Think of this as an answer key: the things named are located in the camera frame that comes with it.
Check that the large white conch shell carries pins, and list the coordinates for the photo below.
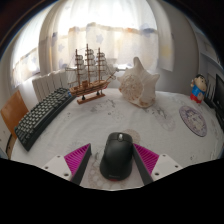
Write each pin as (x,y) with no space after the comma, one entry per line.
(138,85)

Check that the white radiator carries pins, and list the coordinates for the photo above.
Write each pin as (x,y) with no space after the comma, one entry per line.
(50,83)

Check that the cartoon boy figurine with clock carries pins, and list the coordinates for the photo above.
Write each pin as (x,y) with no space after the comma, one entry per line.
(198,88)

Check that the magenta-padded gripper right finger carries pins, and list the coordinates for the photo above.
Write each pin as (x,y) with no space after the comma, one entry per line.
(148,159)

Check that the white star-print curtain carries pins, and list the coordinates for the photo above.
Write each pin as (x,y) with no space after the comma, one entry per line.
(110,36)

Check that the wooden sailing ship model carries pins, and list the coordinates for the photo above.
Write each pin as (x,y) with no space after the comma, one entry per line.
(88,85)

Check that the white shelf unit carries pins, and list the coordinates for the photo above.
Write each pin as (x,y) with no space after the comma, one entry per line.
(213,56)

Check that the black computer monitor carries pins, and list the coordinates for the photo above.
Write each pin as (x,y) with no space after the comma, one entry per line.
(220,96)

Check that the white printed tablecloth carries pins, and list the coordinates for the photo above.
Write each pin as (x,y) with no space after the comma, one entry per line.
(100,116)

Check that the black keyboard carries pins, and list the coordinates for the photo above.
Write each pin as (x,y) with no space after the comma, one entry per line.
(41,115)

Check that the black computer mouse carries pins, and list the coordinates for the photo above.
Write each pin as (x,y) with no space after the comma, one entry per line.
(116,156)

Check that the orange wooden chair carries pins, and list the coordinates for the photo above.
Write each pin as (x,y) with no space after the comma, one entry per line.
(13,111)

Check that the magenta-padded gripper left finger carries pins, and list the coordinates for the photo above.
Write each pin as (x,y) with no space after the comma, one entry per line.
(76,159)

